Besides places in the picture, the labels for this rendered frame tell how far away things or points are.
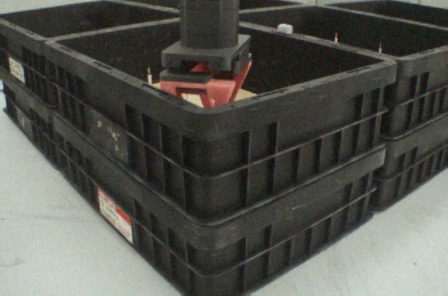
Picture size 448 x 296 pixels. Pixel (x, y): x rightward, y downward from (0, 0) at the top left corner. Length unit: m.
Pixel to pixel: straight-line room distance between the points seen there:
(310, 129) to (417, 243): 0.25
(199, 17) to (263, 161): 0.15
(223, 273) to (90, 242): 0.22
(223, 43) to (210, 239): 0.18
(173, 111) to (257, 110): 0.07
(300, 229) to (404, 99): 0.23
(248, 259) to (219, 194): 0.09
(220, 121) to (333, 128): 0.17
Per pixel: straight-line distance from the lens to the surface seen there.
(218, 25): 0.44
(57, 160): 0.81
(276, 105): 0.42
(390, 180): 0.66
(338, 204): 0.59
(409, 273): 0.60
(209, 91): 0.42
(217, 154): 0.40
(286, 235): 0.52
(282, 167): 0.47
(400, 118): 0.65
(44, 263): 0.61
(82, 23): 1.16
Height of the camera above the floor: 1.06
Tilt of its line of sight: 23 degrees down
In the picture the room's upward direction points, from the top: straight up
